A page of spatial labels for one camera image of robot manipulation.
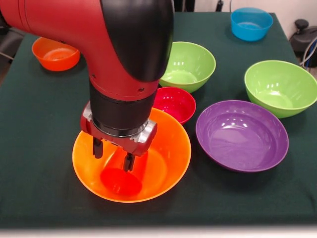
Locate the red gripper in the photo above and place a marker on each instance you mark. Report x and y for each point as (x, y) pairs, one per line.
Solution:
(133, 147)

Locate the orange cup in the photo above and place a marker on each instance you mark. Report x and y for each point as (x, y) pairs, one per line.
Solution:
(121, 183)

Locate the large yellow-orange bowl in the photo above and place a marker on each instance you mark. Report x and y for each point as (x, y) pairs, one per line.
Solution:
(171, 153)

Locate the small pink-red bowl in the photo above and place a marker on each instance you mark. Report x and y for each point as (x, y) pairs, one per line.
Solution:
(175, 104)

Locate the green bowl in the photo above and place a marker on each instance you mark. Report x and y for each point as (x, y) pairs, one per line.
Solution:
(280, 81)
(190, 64)

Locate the purple bowl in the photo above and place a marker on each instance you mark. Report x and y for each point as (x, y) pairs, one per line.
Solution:
(242, 138)

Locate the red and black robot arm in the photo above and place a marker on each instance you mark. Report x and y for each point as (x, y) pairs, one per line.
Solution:
(111, 49)

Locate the dark green table cloth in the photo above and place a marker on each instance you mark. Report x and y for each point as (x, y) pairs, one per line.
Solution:
(49, 173)

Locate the small orange bowl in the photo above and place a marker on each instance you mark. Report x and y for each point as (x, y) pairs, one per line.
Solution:
(57, 62)

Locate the small light blue bowl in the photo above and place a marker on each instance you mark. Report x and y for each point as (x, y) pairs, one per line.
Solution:
(251, 32)

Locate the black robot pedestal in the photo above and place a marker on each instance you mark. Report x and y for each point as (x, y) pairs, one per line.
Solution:
(184, 5)

